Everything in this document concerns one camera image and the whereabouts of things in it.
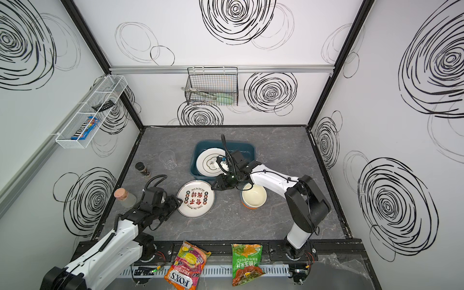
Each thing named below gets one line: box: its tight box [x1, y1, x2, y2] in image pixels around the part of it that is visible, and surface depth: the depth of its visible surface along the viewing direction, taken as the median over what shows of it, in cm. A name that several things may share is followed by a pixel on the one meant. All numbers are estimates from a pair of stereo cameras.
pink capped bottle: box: [113, 187, 138, 208], surface depth 82 cm
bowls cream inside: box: [240, 183, 268, 210], surface depth 82 cm
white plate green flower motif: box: [195, 147, 226, 178], surface depth 102 cm
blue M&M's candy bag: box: [70, 116, 101, 141], surface depth 72 cm
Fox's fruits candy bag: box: [164, 241, 212, 290], surface depth 69 cm
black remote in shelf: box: [91, 99, 115, 112], surface depth 81 cm
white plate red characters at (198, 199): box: [176, 179, 216, 219], surface depth 90 cm
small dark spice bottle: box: [134, 161, 151, 178], surface depth 92 cm
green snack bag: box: [230, 243, 266, 287], surface depth 69 cm
